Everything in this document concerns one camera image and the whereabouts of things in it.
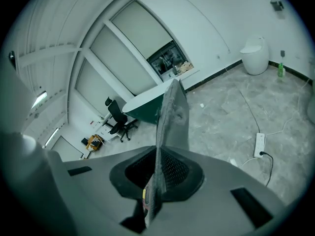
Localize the long white floor cable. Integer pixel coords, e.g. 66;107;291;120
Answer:
239;155;257;169

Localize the black power cable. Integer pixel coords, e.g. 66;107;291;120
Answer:
260;150;275;187

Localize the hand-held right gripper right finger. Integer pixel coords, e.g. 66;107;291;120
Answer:
156;146;285;233

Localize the dark green bathtub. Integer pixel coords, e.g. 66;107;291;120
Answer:
122;77;183;125

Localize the grey wall fixture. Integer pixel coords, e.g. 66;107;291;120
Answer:
270;0;285;12

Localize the ceiling strip light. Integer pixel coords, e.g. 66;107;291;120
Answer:
45;127;60;148
30;90;48;111

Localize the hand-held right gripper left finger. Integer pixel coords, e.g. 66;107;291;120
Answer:
61;145;158;233

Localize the white power strip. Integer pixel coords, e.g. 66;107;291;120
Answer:
253;132;267;159

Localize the white egg-shaped toilet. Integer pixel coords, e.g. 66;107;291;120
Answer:
239;35;270;76

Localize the beige cloth pile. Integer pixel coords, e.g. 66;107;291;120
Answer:
177;60;194;74

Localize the white drawer cabinet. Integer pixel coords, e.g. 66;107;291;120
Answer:
94;114;117;143

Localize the grey packet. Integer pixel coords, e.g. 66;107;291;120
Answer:
143;78;190;234

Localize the black office chair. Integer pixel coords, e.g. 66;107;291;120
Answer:
104;96;139;143

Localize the white cable to wall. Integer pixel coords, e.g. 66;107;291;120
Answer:
265;77;314;137

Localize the thin grey floor cable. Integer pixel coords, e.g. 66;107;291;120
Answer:
239;89;262;133

